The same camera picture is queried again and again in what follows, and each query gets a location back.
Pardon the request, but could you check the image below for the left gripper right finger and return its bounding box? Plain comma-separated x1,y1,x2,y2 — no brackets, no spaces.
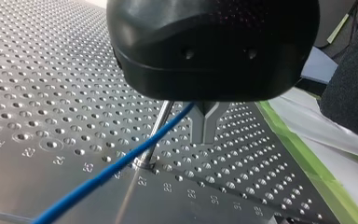
204,101,231,146

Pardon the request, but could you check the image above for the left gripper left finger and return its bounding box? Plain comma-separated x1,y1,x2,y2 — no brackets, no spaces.
184,101,206,146

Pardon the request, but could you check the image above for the blue cable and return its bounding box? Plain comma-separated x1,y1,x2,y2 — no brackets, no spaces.
30,101,198,224

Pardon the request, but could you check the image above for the grey board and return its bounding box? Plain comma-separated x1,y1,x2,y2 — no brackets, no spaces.
300,46,339,85

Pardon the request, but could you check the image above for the dark grey upholstered furniture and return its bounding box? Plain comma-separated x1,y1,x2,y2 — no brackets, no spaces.
318,0,358,144

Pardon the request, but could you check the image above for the metal post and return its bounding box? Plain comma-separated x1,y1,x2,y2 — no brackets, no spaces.
132,100,175,171

